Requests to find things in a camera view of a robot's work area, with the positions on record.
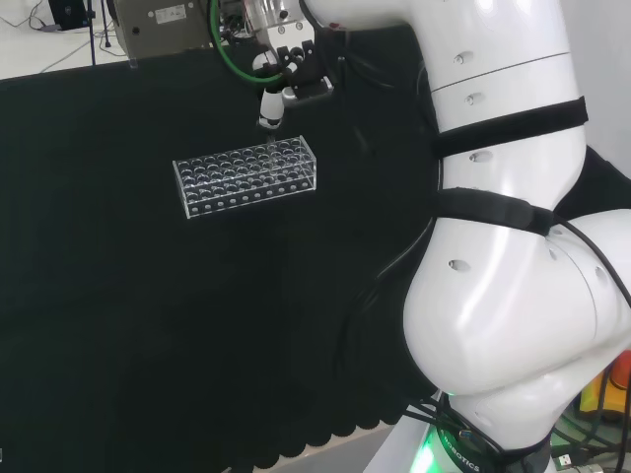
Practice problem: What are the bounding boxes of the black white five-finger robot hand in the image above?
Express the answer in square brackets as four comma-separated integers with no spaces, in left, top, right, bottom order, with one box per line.
[249,38,335,134]

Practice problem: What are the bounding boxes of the clear plastic test tube rack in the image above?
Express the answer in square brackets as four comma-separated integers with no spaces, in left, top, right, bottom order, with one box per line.
[172,135,317,221]

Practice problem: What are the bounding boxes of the grey metal equipment box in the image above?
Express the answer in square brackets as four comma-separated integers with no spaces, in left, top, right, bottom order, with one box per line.
[106,0,221,58]

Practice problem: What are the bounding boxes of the blue tripod leg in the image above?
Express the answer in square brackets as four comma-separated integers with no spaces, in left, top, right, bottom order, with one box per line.
[85,0,98,67]

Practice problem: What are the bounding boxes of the black box device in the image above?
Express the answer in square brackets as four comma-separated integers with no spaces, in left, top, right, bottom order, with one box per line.
[47,0,93,33]

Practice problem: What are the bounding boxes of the black bench cloth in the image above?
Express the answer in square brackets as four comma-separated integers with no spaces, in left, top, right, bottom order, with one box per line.
[0,24,631,470]

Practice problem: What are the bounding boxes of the yellow stop button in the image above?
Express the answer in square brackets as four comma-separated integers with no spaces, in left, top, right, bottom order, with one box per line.
[578,359,631,421]

